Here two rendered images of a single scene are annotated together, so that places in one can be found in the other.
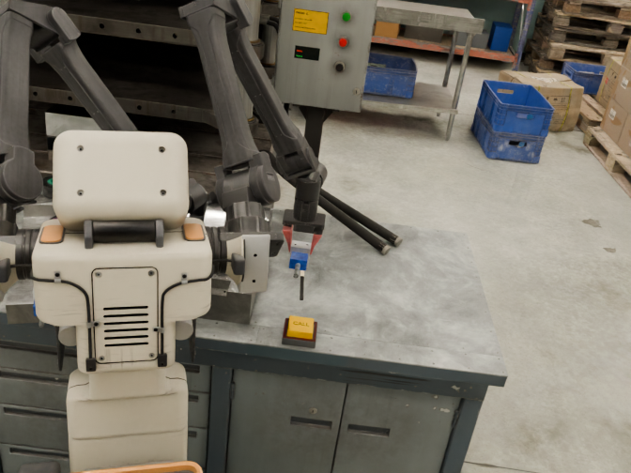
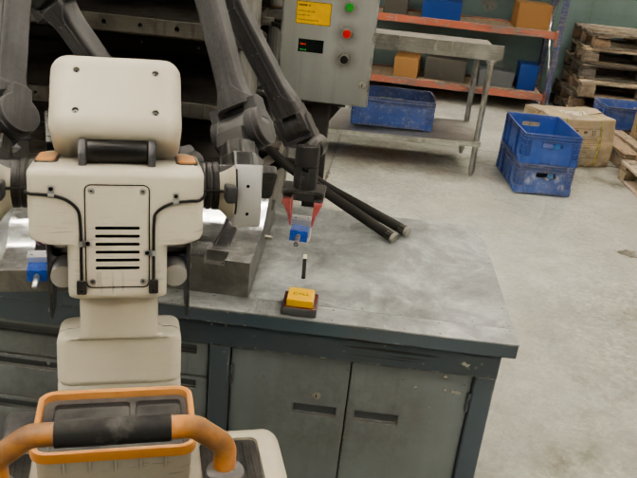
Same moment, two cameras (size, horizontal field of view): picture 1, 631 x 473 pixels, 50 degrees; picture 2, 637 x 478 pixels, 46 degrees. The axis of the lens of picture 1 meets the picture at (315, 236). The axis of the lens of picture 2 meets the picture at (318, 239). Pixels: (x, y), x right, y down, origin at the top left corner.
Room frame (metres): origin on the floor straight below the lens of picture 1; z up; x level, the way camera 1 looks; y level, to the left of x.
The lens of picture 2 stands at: (-0.20, -0.08, 1.64)
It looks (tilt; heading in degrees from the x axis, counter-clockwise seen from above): 24 degrees down; 2
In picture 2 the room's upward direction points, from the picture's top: 6 degrees clockwise
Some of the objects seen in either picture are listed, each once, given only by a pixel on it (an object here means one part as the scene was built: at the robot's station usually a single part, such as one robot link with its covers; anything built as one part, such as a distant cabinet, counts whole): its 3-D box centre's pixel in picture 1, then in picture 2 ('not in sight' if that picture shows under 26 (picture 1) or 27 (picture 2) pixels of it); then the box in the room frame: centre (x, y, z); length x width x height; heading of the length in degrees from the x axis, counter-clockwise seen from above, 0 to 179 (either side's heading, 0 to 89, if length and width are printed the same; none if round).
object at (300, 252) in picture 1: (298, 263); (299, 234); (1.43, 0.03, 0.93); 0.13 x 0.05 x 0.05; 0
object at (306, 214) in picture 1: (305, 209); (305, 179); (1.47, 0.03, 1.06); 0.10 x 0.07 x 0.07; 90
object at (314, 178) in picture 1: (308, 186); (308, 154); (1.48, 0.03, 1.12); 0.07 x 0.06 x 0.07; 172
